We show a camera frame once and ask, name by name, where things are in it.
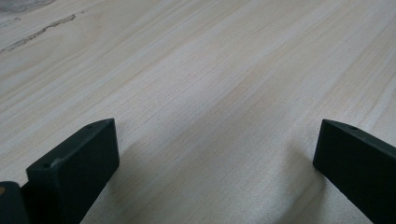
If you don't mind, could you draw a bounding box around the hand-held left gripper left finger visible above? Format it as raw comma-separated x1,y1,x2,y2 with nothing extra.
21,118,120,224

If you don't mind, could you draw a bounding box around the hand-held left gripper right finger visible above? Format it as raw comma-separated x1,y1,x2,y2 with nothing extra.
312,119,396,224

